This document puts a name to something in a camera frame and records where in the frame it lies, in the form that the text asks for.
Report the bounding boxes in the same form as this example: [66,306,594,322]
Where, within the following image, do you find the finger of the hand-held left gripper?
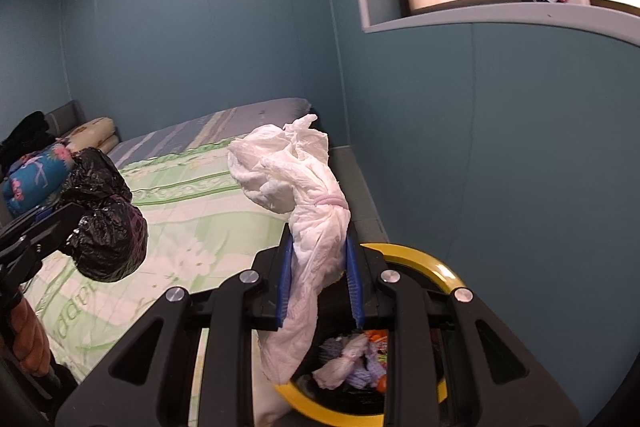
[0,206,58,240]
[0,202,87,280]

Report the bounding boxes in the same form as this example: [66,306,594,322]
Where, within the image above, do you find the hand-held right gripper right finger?
[344,227,583,427]

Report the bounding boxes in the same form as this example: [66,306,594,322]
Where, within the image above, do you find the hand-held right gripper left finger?
[54,227,296,427]

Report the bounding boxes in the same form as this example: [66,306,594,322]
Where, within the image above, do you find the black plastic bag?
[52,148,149,283]

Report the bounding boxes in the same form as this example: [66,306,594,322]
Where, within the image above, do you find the white tissue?
[227,113,351,385]

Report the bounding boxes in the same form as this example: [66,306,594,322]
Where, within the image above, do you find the purple foam net bundle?
[312,334,371,390]

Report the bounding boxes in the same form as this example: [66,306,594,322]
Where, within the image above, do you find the black bin with yellow rim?
[252,243,468,425]

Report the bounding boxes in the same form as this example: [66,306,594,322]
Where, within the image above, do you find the person's left hand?
[11,293,52,376]

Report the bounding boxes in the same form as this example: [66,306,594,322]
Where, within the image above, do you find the blue floral folded quilt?
[0,143,76,215]

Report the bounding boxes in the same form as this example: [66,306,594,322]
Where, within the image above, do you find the dark clothes pile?
[0,111,56,162]

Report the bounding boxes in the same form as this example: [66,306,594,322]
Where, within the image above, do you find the beige stacked pillows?
[65,117,121,155]

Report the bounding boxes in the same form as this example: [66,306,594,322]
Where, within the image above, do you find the grey padded headboard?
[44,100,87,138]

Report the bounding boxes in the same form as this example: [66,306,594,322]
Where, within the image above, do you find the green floral blanket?
[20,139,301,427]

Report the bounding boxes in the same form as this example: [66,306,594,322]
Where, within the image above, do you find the grey bed frame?
[327,146,391,244]

